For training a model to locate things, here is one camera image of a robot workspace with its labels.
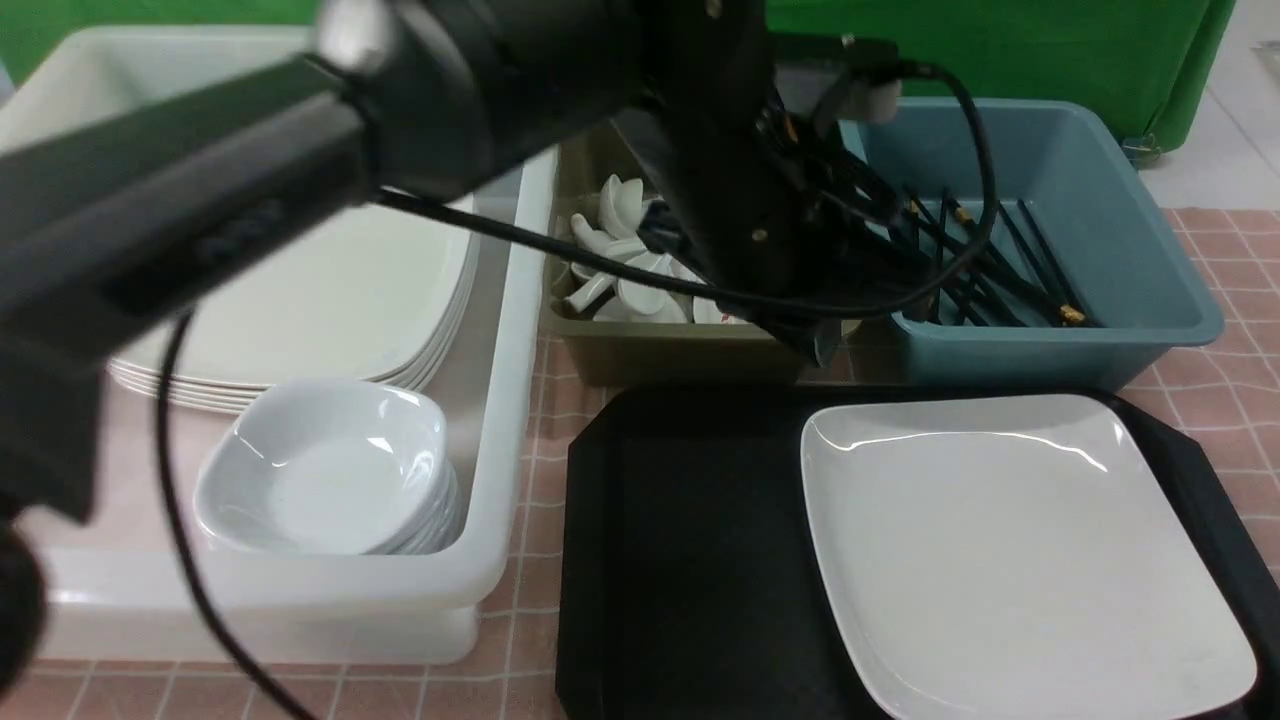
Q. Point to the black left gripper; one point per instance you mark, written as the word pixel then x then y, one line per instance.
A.
pixel 739 133

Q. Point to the large white square plate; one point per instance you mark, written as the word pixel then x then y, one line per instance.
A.
pixel 1013 558

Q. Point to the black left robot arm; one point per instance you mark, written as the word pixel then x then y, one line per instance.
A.
pixel 115 228

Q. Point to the pile of black chopsticks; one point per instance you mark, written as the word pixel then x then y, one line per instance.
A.
pixel 1016 282

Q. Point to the olive green plastic bin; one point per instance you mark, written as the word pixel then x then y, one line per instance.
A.
pixel 624 354

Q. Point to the blue plastic bin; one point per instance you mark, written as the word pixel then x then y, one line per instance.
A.
pixel 1116 248

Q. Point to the black serving tray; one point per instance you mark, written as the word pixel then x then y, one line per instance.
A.
pixel 690 588

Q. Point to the stack of white plates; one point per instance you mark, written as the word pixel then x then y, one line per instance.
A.
pixel 374 295

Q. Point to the green backdrop cloth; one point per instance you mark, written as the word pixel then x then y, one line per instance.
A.
pixel 1141 66

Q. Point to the pink checkered tablecloth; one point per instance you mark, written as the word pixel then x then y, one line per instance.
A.
pixel 1224 395

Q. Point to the stack of white bowls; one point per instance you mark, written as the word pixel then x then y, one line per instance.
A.
pixel 334 467

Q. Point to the large white plastic bin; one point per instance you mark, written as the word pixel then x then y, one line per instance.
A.
pixel 114 586

